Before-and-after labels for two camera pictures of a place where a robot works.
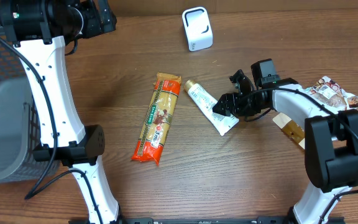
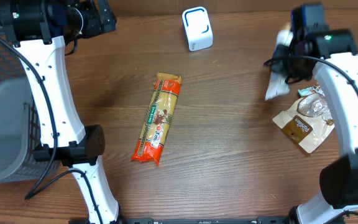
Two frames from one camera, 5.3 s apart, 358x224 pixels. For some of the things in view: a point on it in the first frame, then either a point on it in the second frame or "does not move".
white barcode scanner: (198, 28) does not move
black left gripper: (98, 25) does not move
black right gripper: (238, 110) to (278, 67)
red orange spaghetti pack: (158, 117) does not move
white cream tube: (206, 101) to (277, 84)
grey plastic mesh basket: (9, 130) does not move
